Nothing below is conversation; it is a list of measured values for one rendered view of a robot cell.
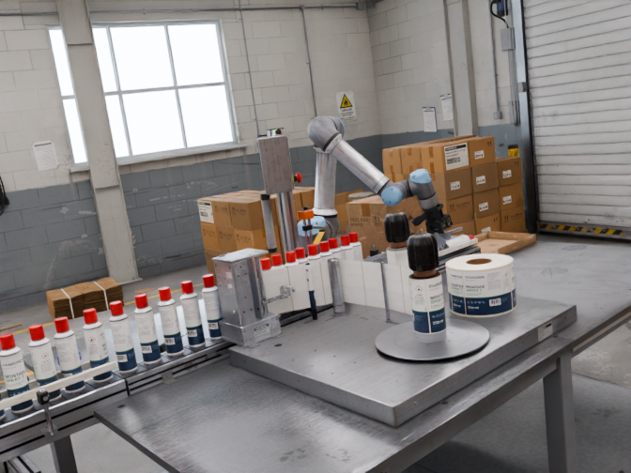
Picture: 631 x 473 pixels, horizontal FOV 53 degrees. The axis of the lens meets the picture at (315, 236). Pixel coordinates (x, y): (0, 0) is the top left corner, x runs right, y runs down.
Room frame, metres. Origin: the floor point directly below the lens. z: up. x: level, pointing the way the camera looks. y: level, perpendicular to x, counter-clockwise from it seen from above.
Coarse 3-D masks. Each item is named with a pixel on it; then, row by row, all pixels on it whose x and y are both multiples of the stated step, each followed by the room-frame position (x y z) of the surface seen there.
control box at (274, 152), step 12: (264, 144) 2.13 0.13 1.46; (276, 144) 2.13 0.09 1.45; (264, 156) 2.13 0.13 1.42; (276, 156) 2.13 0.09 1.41; (288, 156) 2.14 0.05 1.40; (264, 168) 2.13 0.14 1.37; (276, 168) 2.13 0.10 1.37; (288, 168) 2.13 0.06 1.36; (264, 180) 2.13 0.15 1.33; (276, 180) 2.13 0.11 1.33; (288, 180) 2.13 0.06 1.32; (276, 192) 2.13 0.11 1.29
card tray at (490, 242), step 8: (488, 232) 3.03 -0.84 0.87; (496, 232) 3.00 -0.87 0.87; (504, 232) 2.96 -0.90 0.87; (480, 240) 2.99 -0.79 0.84; (488, 240) 2.98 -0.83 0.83; (496, 240) 2.96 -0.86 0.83; (504, 240) 2.94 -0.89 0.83; (512, 240) 2.92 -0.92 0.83; (520, 240) 2.76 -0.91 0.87; (528, 240) 2.80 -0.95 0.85; (488, 248) 2.83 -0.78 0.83; (496, 248) 2.81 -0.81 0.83; (504, 248) 2.68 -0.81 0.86; (512, 248) 2.71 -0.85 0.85; (520, 248) 2.75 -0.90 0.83
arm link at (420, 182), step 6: (414, 174) 2.52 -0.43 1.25; (420, 174) 2.50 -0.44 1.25; (426, 174) 2.50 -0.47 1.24; (408, 180) 2.53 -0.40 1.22; (414, 180) 2.51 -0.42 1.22; (420, 180) 2.50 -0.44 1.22; (426, 180) 2.50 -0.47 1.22; (414, 186) 2.51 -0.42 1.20; (420, 186) 2.50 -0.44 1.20; (426, 186) 2.50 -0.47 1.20; (432, 186) 2.52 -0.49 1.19; (414, 192) 2.52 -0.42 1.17; (420, 192) 2.51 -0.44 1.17; (426, 192) 2.51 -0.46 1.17; (432, 192) 2.52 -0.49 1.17; (420, 198) 2.53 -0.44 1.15; (426, 198) 2.51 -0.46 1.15
